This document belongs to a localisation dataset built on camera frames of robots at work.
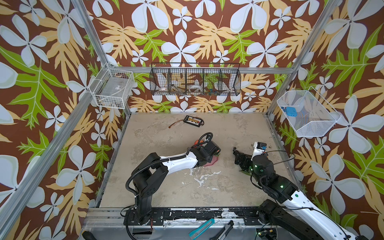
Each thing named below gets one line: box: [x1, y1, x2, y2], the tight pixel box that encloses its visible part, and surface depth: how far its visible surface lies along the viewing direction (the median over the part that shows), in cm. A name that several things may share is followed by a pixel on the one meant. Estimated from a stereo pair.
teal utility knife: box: [188, 218, 215, 240], surface depth 72 cm
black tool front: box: [209, 220, 234, 240], surface depth 71 cm
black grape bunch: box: [234, 159, 251, 172], surface depth 68 cm
